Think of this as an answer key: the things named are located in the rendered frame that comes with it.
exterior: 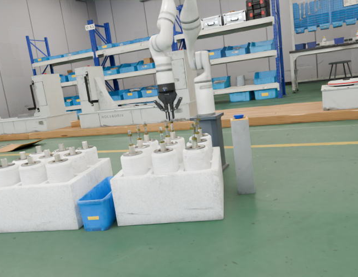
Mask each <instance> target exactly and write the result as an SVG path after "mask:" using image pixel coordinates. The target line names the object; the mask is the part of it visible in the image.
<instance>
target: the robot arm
mask: <svg viewBox="0 0 358 277"><path fill-rule="evenodd" d="M176 15H177V9H176V6H175V3H174V0H162V6H161V11H160V14H159V17H158V21H157V27H158V29H159V30H160V33H159V34H157V35H154V36H152V37H151V38H150V40H149V49H150V52H151V54H152V58H153V60H154V62H155V67H156V79H157V87H158V98H157V99H156V100H154V101H153V102H154V103H155V105H156V106H157V107H158V108H159V109H160V110H161V111H164V112H165V113H166V119H167V120H168V121H170V117H171V120H174V118H175V115H174V111H175V110H176V109H178V107H179V105H180V103H181V101H182V99H183V98H182V97H180V96H178V95H177V93H176V90H175V82H178V81H179V78H178V77H174V75H173V71H172V62H171V59H170V58H169V57H166V56H165V55H164V51H165V50H168V49H169V48H170V47H171V45H172V43H173V26H174V22H175V19H176ZM180 23H181V28H182V30H183V34H184V38H185V43H186V49H187V53H188V61H189V66H190V68H191V70H201V69H204V72H203V73H202V74H201V75H200V76H198V77H196V78H194V85H195V93H196V103H197V112H198V116H199V117H205V116H210V115H215V114H216V112H215V107H214V97H213V87H212V78H211V66H210V55H209V52H208V51H198V52H194V50H193V49H194V44H195V41H196V39H197V37H198V35H199V33H200V30H201V22H200V16H199V12H198V8H197V3H196V0H185V2H184V5H183V7H182V10H181V13H180ZM176 98H177V103H176V105H175V107H174V101H175V99H176ZM159 100H160V101H161V102H162V103H163V105H164V107H163V106H162V105H161V104H160V101H159ZM168 104H169V106H170V113H169V108H168Z"/></svg>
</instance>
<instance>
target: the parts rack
mask: <svg viewBox="0 0 358 277"><path fill-rule="evenodd" d="M271 5H272V16H269V17H265V18H260V19H255V20H249V21H244V22H240V23H235V24H230V25H224V26H219V27H214V28H210V29H204V30H200V33H199V35H198V37H197V39H196V40H200V39H204V38H210V37H216V36H222V35H227V34H233V33H237V32H242V31H248V30H254V29H260V28H263V27H269V26H273V33H274V47H275V50H271V51H264V52H257V53H250V54H243V55H239V56H232V57H225V58H218V59H211V60H210V66H211V65H218V64H225V63H233V62H240V61H245V60H252V59H259V58H267V57H274V56H275V58H276V69H277V82H275V83H271V84H262V85H255V84H251V85H245V86H241V87H237V86H232V87H228V88H224V89H218V90H213V94H214V95H216V94H222V93H232V92H242V91H252V90H263V89H268V88H278V97H277V98H283V97H282V95H287V93H285V76H284V63H283V48H282V47H283V46H282V33H281V24H280V10H279V0H276V8H275V0H271ZM276 10H277V12H276ZM276 15H277V20H276ZM176 17H177V18H178V16H177V15H176ZM175 20H176V22H177V24H178V25H179V23H178V21H177V19H175ZM178 20H179V18H178ZM179 22H180V20H179ZM103 24H104V26H103V25H96V24H95V26H97V27H104V30H105V34H106V39H105V38H104V37H103V36H102V35H101V34H100V33H99V32H98V31H97V29H96V28H95V30H94V29H92V30H89V35H90V41H91V47H92V52H88V53H83V54H77V55H74V56H68V57H63V58H58V59H52V60H47V61H44V62H38V63H34V59H33V55H32V50H31V44H32V45H33V46H34V47H35V48H37V47H36V46H35V45H34V44H33V43H31V42H30V41H43V40H30V39H29V36H26V41H27V47H28V50H29V55H30V60H31V66H32V71H33V75H34V76H35V75H36V69H35V67H38V66H42V65H47V66H46V68H45V69H44V71H43V73H44V72H45V70H46V69H47V67H48V65H49V66H50V70H51V74H54V71H53V67H55V66H59V65H64V64H70V63H76V62H82V61H86V60H91V59H93V60H94V64H95V67H98V66H100V60H99V58H103V57H105V58H104V60H103V62H102V65H101V66H103V67H104V65H105V63H106V61H107V59H108V57H109V61H110V65H111V66H115V60H114V55H118V54H114V55H110V56H104V53H110V52H115V51H121V50H125V49H130V48H136V47H141V46H147V45H149V41H144V42H138V43H133V44H129V45H124V46H119V47H113V48H108V49H103V50H99V51H98V50H97V49H98V47H97V43H96V37H95V33H96V34H97V35H98V36H99V38H100V39H101V40H102V41H103V42H104V43H105V41H106V43H105V44H109V43H112V40H111V33H110V29H109V23H103ZM179 27H180V29H181V32H180V31H176V30H175V22H174V26H173V43H172V52H173V51H179V50H180V46H181V43H183V44H182V47H181V49H186V43H185V38H184V34H183V30H182V28H181V23H180V25H179ZM277 27H278V29H277ZM97 32H98V33H99V34H98V33H97ZM176 34H179V35H176ZM101 37H102V38H103V39H104V40H103V39H102V38H101ZM44 38H45V40H44V41H45V44H46V50H47V55H48V56H47V55H45V54H44V53H43V52H42V51H41V50H40V49H38V48H37V49H38V50H39V51H40V52H41V53H42V54H44V55H45V56H46V57H50V56H51V54H50V51H49V45H48V39H47V37H44ZM278 40H279V45H278ZM178 43H180V46H179V49H178ZM278 48H279V50H278ZM146 49H149V48H146ZM141 50H145V49H140V50H137V51H141ZM131 52H135V51H131ZM125 53H129V52H125ZM119 54H124V53H119ZM279 56H280V57H279ZM106 57H107V58H106ZM279 62H280V66H279ZM103 67H102V68H103ZM280 69H281V77H282V78H280ZM43 73H42V74H43ZM151 74H156V68H154V69H147V70H140V71H133V72H129V73H122V74H115V75H108V76H104V81H105V82H106V83H105V84H106V85H107V87H108V88H109V89H110V90H111V91H112V90H113V91H117V90H119V84H118V79H124V78H129V77H136V76H144V75H151ZM109 80H113V85H114V89H113V88H112V87H111V85H110V84H109V83H108V82H107V81H109ZM76 85H77V82H76V81H70V82H63V83H61V87H68V86H76ZM108 85H109V86H110V87H109V86H108ZM281 86H282V88H281ZM282 91H283V94H282ZM157 98H158V96H155V97H145V98H136V99H127V100H121V101H114V102H115V103H116V104H117V105H118V106H122V104H129V103H139V102H149V101H154V100H156V99H157ZM65 109H66V110H73V109H81V105H77V106H68V107H65Z"/></svg>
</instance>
